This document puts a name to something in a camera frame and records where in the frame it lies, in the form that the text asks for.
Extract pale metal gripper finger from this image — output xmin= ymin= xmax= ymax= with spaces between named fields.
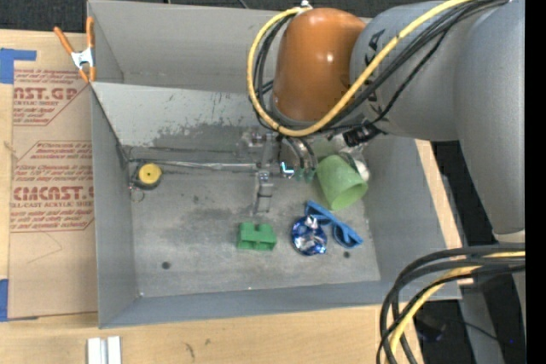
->
xmin=253 ymin=170 xmax=275 ymax=216
xmin=244 ymin=130 xmax=279 ymax=170

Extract green toy building block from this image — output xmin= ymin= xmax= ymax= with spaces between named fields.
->
xmin=235 ymin=222 xmax=278 ymax=252

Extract light green plastic cup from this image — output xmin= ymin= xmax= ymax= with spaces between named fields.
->
xmin=314 ymin=153 xmax=369 ymax=212

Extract shiny blue foil packet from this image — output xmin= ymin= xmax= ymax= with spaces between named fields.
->
xmin=290 ymin=215 xmax=329 ymax=257

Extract grey metal bin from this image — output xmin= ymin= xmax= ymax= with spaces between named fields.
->
xmin=86 ymin=0 xmax=464 ymax=330

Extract blue sunglasses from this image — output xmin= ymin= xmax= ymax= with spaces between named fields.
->
xmin=304 ymin=199 xmax=365 ymax=249

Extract yellow and black round disc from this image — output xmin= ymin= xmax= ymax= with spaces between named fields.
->
xmin=134 ymin=162 xmax=165 ymax=191

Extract brown cardboard board red print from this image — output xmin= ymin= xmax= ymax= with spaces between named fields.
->
xmin=0 ymin=28 xmax=100 ymax=321

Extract black cylinder on white bracket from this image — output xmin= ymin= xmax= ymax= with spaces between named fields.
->
xmin=330 ymin=121 xmax=383 ymax=182

